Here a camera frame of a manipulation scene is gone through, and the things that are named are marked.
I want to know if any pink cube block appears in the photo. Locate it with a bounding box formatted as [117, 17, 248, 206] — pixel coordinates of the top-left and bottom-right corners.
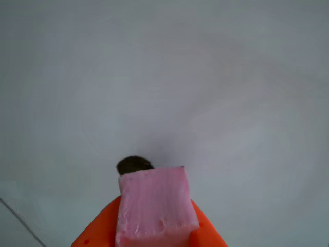
[115, 166, 200, 247]

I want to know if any black dot mark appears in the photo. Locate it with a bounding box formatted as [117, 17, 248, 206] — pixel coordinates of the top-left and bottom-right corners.
[116, 155, 155, 177]

